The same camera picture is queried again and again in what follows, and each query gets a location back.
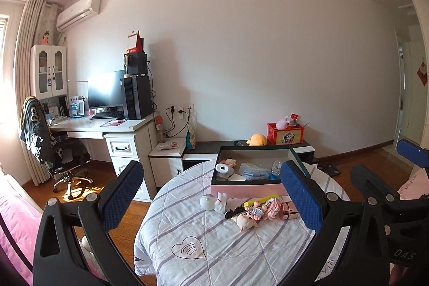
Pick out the computer monitor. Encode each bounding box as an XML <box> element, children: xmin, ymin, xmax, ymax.
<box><xmin>87</xmin><ymin>70</ymin><xmax>124</xmax><ymax>108</ymax></box>

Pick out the white camera plug device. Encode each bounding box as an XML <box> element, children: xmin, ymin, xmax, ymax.
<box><xmin>215</xmin><ymin>163</ymin><xmax>235</xmax><ymax>181</ymax></box>

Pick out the pink pig plush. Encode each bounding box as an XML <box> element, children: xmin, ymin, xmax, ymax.
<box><xmin>276</xmin><ymin>117</ymin><xmax>289</xmax><ymax>130</ymax></box>

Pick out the white computer desk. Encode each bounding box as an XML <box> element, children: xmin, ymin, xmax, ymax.
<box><xmin>51</xmin><ymin>116</ymin><xmax>157</xmax><ymax>203</ymax></box>

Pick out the black computer tower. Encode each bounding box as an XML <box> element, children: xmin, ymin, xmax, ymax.
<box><xmin>121</xmin><ymin>76</ymin><xmax>153</xmax><ymax>120</ymax></box>

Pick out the hello kitty block figure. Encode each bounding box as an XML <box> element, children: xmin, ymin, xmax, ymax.
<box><xmin>220</xmin><ymin>158</ymin><xmax>236</xmax><ymax>168</ymax></box>

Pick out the black bathroom scale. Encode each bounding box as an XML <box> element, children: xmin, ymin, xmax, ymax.
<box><xmin>318</xmin><ymin>163</ymin><xmax>341</xmax><ymax>177</ymax></box>

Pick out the striped white quilt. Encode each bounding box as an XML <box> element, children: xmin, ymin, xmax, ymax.
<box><xmin>134</xmin><ymin>161</ymin><xmax>315</xmax><ymax>285</ymax></box>

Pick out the black speaker box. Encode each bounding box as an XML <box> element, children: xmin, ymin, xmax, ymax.
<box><xmin>124</xmin><ymin>51</ymin><xmax>148</xmax><ymax>76</ymax></box>

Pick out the white air conditioner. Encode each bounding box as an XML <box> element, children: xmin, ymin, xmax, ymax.
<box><xmin>56</xmin><ymin>0</ymin><xmax>101</xmax><ymax>32</ymax></box>

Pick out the black hair clip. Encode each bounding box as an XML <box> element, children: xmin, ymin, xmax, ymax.
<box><xmin>225</xmin><ymin>205</ymin><xmax>245</xmax><ymax>219</ymax></box>

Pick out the black office chair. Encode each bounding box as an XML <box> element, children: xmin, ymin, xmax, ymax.
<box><xmin>20</xmin><ymin>96</ymin><xmax>93</xmax><ymax>200</ymax></box>

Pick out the pink bedding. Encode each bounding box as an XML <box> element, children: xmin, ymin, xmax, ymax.
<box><xmin>1</xmin><ymin>173</ymin><xmax>43</xmax><ymax>285</ymax></box>

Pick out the red cartoon storage crate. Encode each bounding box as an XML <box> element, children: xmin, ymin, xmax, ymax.
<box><xmin>267</xmin><ymin>123</ymin><xmax>305</xmax><ymax>145</ymax></box>

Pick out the white glass door cabinet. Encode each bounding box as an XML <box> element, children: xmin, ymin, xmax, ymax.
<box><xmin>31</xmin><ymin>45</ymin><xmax>68</xmax><ymax>100</ymax></box>

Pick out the pink storage box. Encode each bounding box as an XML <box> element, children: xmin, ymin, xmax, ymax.
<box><xmin>210</xmin><ymin>144</ymin><xmax>315</xmax><ymax>199</ymax></box>

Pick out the pink block toy figure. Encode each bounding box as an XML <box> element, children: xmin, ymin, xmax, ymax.
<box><xmin>265</xmin><ymin>198</ymin><xmax>282</xmax><ymax>220</ymax></box>

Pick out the clear glass perfume bottle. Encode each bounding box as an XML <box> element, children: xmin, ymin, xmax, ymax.
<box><xmin>271</xmin><ymin>160</ymin><xmax>283</xmax><ymax>177</ymax></box>

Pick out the yellow highlighter marker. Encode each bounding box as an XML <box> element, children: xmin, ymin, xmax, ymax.
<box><xmin>243</xmin><ymin>195</ymin><xmax>282</xmax><ymax>207</ymax></box>

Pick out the baby doll figurine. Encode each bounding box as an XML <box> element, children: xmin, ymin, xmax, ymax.
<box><xmin>232</xmin><ymin>200</ymin><xmax>268</xmax><ymax>232</ymax></box>

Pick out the clear floss pick box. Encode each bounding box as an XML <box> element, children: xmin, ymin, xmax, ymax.
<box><xmin>239</xmin><ymin>163</ymin><xmax>271</xmax><ymax>181</ymax></box>

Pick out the snack bag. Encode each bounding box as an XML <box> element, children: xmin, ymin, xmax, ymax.
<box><xmin>186</xmin><ymin>125</ymin><xmax>196</xmax><ymax>150</ymax></box>

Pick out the white side cabinet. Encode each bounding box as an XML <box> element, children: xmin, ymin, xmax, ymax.
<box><xmin>148</xmin><ymin>137</ymin><xmax>186</xmax><ymax>188</ymax></box>

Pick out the orange octopus plush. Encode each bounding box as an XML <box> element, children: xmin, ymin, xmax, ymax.
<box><xmin>246</xmin><ymin>133</ymin><xmax>268</xmax><ymax>146</ymax></box>

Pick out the rose gold cylinder case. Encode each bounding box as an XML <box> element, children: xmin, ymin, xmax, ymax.
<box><xmin>279</xmin><ymin>201</ymin><xmax>300</xmax><ymax>221</ymax></box>

